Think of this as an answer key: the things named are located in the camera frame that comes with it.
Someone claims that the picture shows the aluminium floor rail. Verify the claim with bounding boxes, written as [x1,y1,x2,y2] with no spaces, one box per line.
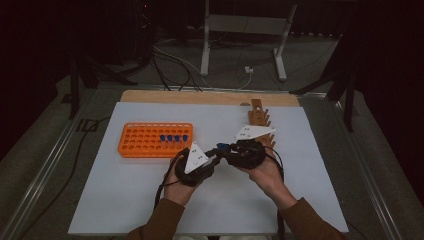
[0,88,98,240]
[328,96,404,240]

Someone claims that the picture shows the wooden tube rack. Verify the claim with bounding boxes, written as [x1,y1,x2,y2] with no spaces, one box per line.
[247,98,278,151]

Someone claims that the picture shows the black stand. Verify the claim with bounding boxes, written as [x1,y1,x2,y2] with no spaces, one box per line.
[289,63,357,133]
[68,54,139,120]

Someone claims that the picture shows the white table mat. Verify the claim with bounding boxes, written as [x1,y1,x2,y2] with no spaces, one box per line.
[68,101,349,236]

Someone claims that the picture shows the person's left hand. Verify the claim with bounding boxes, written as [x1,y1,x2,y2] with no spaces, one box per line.
[163,159,200,207]

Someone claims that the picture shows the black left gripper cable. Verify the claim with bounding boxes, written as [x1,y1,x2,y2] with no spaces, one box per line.
[153,147,188,210]

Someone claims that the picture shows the black square floor frame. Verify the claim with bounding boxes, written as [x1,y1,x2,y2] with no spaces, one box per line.
[76,118,100,133]

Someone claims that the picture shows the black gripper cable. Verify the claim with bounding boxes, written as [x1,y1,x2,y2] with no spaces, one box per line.
[153,147,188,210]
[265,145,286,184]

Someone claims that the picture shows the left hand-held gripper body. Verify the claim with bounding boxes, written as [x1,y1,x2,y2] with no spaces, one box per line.
[174,142,216,188]

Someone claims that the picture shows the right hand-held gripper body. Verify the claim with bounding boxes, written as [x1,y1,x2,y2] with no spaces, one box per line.
[227,124,277,170]

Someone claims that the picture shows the grey metal stand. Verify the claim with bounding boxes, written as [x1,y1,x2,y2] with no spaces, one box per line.
[199,0,298,82]

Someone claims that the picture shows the orange plastic tube rack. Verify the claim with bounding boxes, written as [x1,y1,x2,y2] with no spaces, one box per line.
[117,122,194,159]

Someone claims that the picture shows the white floor cable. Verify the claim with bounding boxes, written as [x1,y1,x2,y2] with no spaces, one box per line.
[153,44,253,91]

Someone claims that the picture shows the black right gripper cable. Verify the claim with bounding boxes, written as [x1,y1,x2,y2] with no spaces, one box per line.
[265,145,286,184]

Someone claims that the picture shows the person's right hand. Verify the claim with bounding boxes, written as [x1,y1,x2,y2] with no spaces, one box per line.
[239,139,298,211]

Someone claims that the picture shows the black floor cable bundle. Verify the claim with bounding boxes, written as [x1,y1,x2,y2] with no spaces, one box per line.
[150,49,203,93]

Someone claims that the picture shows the thin black floor cable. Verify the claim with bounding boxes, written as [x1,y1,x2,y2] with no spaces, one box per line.
[16,116,112,240]

